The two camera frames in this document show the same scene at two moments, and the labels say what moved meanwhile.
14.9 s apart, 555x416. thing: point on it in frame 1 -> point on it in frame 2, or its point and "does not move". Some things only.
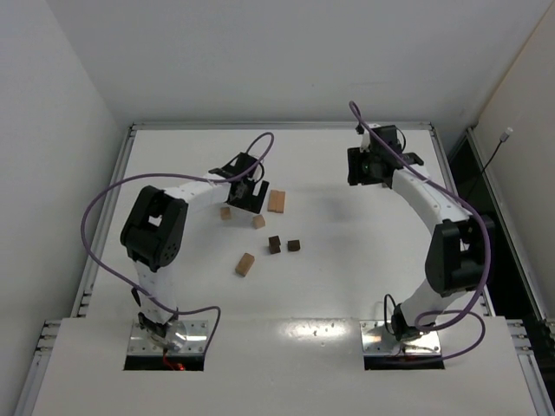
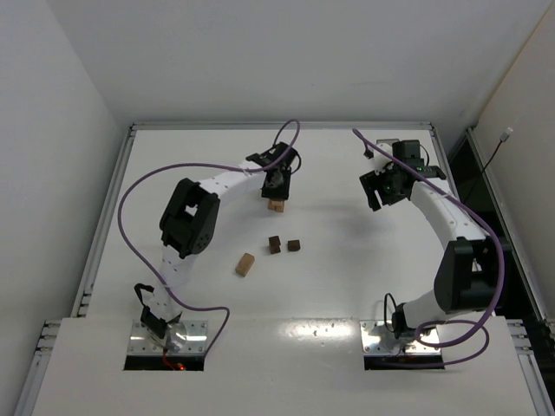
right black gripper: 355,165 -> 369,187
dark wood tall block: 274,244 does not move
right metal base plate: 375,340 does not move
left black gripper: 250,200 -> 275,191
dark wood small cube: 293,245 does not move
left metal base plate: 194,334 does not move
